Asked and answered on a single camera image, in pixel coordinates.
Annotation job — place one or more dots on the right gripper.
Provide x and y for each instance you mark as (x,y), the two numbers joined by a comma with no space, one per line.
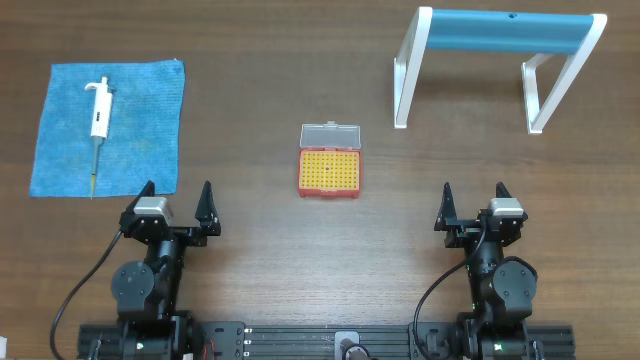
(462,235)

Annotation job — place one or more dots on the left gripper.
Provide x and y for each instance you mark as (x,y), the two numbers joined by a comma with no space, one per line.
(190,234)

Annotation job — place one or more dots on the white pipette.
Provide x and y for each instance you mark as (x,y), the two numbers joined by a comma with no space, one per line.
(101,112)

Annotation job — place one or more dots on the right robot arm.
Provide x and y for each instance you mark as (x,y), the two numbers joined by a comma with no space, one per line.
(515,287)

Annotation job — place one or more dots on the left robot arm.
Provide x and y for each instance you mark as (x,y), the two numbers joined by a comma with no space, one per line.
(132,287)

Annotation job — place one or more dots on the blue cloth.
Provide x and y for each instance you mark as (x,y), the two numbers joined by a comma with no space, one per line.
(145,125)

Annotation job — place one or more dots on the red and yellow tip box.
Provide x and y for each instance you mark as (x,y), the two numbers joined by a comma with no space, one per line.
(330,172)

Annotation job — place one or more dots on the white and blue stand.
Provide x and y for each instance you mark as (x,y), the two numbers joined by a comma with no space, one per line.
(510,32)

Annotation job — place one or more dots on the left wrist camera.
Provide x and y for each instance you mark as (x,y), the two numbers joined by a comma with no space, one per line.
(154,207)

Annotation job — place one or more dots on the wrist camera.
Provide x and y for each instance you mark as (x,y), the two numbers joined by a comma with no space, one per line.
(154,207)
(506,207)

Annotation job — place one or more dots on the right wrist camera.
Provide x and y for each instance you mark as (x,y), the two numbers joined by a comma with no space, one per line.
(506,207)

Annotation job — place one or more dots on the mounting rail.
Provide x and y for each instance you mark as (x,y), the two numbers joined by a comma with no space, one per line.
(300,342)

